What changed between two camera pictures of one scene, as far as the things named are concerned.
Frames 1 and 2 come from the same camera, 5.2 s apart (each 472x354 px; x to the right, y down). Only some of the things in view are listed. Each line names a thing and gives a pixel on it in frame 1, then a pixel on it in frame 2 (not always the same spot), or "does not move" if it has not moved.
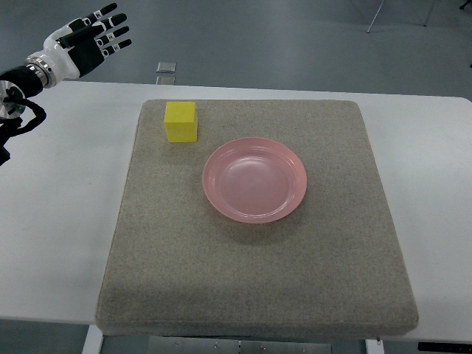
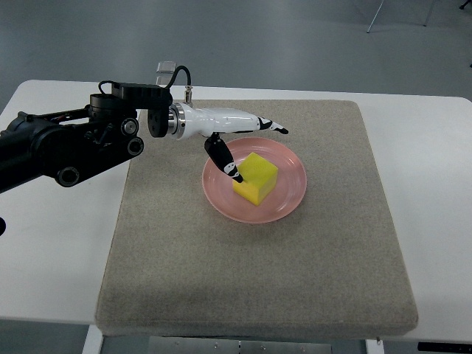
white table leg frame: [94, 340] does not move
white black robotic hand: [77, 48] to [186, 120]
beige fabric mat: [332, 266] does not move
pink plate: [254, 180] does not move
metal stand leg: [370, 26] does not move
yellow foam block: [181, 122] to [259, 178]
